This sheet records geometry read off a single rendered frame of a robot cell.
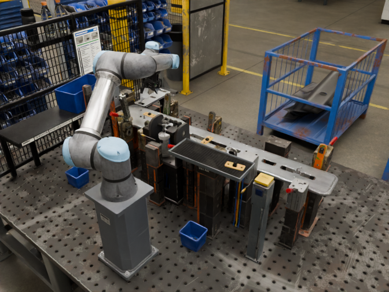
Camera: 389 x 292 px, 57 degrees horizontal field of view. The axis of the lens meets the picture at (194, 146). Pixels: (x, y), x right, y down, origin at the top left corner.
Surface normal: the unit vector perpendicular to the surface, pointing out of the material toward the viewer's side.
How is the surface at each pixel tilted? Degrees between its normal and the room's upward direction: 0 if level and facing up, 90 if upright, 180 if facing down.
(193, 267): 0
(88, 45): 90
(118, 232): 90
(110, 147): 8
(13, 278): 0
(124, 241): 90
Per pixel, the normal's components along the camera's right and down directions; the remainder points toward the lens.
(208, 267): 0.00, -0.84
